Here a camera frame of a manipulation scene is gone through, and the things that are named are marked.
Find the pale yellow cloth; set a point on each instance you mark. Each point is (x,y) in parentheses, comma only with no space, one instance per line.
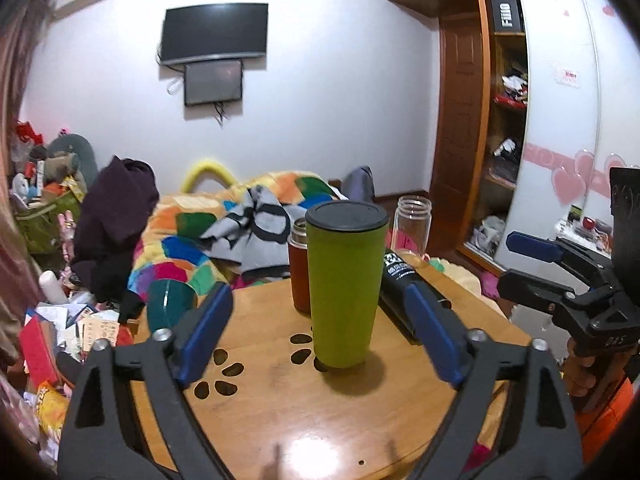
(455,272)

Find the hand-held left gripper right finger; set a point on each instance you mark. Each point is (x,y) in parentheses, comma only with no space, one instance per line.
(432,330)

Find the red box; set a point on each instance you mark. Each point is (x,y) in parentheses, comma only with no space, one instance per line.
(37,355)

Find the white plastic bottle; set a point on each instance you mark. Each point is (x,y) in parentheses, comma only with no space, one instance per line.
(52,287)

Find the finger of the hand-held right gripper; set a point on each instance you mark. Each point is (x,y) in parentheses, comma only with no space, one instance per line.
(532,290)
(532,247)

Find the yellow foam tube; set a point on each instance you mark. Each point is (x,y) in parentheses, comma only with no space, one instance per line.
(202,169)

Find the black bottle white print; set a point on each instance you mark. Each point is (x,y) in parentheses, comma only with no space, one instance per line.
(395,285)

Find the teal plastic cup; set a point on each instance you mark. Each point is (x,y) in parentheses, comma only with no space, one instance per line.
(170,305)

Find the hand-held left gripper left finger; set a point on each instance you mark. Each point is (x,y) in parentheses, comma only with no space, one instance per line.
(205,330)

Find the person's right forearm orange sleeve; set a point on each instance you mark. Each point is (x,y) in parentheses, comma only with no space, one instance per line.
(607,427)

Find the grey and black garment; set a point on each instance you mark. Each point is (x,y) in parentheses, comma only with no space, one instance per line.
(260,240)

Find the small wall-mounted monitor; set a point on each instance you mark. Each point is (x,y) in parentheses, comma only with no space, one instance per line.
(213,82)

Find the red-brown thermos bottle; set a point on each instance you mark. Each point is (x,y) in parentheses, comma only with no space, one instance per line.
(299,275)

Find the person's right hand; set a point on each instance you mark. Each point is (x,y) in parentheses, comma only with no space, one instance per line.
(582,377)

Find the green cup with black lid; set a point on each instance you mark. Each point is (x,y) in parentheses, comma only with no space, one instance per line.
(340,300)

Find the colourful patchwork quilt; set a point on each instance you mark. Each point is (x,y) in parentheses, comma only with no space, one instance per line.
(175,240)

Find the black box white print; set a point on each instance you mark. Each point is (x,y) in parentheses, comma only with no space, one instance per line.
(507,15)

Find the clear glass jar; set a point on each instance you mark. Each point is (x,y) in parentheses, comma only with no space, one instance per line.
(411,232)

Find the wall-mounted black television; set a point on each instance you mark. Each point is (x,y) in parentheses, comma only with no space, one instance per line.
(214,32)

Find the yellow snack packet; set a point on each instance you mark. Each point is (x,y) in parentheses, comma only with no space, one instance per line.
(52,410)

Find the dark purple clothing pile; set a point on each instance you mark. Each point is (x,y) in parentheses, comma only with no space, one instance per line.
(117,210)

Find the green bag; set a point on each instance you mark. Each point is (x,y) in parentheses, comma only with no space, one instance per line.
(45,225)

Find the brown wooden door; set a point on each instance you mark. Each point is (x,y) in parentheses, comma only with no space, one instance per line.
(460,110)

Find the white sliding door pink hearts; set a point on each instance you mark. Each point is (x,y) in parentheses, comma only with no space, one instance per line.
(560,125)

